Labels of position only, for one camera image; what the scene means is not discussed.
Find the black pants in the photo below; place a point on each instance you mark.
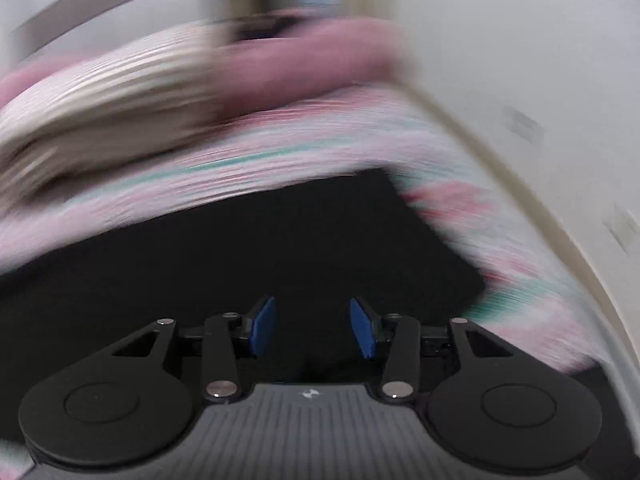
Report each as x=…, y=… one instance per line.
x=312, y=246

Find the patterned red green bedsheet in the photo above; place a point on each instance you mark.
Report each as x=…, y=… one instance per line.
x=302, y=417

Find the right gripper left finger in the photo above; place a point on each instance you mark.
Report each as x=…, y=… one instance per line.
x=137, y=396

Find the pink comforter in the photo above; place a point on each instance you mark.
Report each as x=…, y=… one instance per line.
x=312, y=57

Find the beige striped pillow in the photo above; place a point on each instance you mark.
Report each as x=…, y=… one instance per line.
x=155, y=94

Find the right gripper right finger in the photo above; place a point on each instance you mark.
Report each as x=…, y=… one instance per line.
x=485, y=401

